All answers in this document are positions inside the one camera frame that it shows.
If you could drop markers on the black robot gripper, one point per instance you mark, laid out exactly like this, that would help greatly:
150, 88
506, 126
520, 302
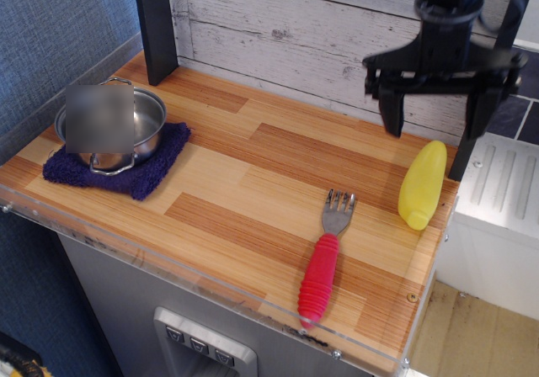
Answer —
443, 59

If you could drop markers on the yellow toy banana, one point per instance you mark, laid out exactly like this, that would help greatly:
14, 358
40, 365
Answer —
421, 187

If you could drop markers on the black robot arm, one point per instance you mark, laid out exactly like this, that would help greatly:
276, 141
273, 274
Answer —
444, 60

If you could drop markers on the white ribbed sink unit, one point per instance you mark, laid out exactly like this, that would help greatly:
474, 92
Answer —
491, 245

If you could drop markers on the clear acrylic table edge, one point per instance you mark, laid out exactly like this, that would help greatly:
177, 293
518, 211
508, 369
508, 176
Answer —
239, 277

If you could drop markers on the purple folded cloth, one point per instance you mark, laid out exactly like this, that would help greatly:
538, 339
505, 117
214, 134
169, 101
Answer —
138, 182

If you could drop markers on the small stainless steel pot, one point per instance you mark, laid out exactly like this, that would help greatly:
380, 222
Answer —
111, 127

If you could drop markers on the silver panel with buttons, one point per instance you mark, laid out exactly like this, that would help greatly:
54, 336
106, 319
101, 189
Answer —
191, 349

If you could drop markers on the yellow black object bottom left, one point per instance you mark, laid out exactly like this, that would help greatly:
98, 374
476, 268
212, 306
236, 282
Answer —
12, 364

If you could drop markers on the right dark vertical post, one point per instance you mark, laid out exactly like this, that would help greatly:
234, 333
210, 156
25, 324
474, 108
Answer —
505, 37

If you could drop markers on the dark vertical post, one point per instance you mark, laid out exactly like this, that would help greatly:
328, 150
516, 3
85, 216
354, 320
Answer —
505, 37
158, 40

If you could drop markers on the red handled metal fork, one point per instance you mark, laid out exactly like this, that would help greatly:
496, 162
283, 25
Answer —
317, 284

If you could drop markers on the left dark vertical post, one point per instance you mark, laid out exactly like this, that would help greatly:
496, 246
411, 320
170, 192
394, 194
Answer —
158, 40

